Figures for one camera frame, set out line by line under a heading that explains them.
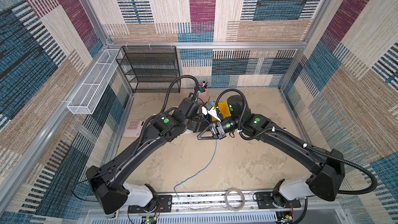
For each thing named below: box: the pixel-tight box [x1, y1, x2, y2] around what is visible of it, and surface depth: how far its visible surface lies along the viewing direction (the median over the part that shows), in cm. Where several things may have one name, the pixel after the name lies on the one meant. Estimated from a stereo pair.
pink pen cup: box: [196, 80, 209, 102], surface depth 108 cm
